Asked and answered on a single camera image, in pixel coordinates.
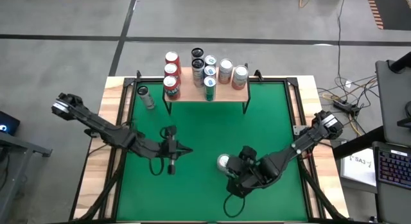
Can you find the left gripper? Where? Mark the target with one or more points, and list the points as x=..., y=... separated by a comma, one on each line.
x=169, y=149

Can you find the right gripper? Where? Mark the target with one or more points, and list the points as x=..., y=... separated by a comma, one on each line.
x=248, y=174

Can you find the white red Spindrift can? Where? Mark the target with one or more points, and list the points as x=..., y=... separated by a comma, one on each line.
x=240, y=73
x=222, y=160

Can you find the white Celsius peach can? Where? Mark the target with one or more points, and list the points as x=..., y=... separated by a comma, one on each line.
x=198, y=66
x=146, y=97
x=197, y=52

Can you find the red Fanta strawberry can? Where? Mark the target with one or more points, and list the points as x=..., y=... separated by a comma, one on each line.
x=171, y=57
x=170, y=84
x=171, y=69

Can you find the teal Red Bull can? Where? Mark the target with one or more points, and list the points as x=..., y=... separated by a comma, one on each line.
x=210, y=86
x=210, y=71

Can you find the blue silver Red Bull can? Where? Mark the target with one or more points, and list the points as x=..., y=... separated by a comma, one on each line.
x=210, y=60

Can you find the Spindrift grapefruit can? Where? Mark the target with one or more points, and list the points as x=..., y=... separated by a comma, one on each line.
x=225, y=66

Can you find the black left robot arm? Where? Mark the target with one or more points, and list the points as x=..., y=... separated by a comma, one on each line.
x=109, y=134

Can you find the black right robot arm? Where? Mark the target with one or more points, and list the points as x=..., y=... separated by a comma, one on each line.
x=302, y=143

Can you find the wooden shelf with black legs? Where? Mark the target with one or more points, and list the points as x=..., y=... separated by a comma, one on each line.
x=192, y=94

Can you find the white paper sign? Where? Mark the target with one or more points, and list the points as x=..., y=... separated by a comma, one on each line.
x=359, y=167

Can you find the black power strip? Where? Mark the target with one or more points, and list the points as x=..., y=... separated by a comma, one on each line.
x=345, y=106

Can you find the black keyboard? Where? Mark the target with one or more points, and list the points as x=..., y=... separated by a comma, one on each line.
x=393, y=166

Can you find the grey metal desk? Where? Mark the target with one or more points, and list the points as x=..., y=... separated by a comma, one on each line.
x=19, y=143

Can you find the black device with blue lights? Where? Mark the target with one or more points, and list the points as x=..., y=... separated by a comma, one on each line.
x=9, y=121

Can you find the black orange-striped floor mat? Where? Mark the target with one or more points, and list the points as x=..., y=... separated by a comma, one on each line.
x=395, y=9

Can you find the white metal bracket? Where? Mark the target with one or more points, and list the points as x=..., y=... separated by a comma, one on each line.
x=297, y=129

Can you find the black aluminium table frame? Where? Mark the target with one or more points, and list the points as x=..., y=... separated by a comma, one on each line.
x=151, y=80

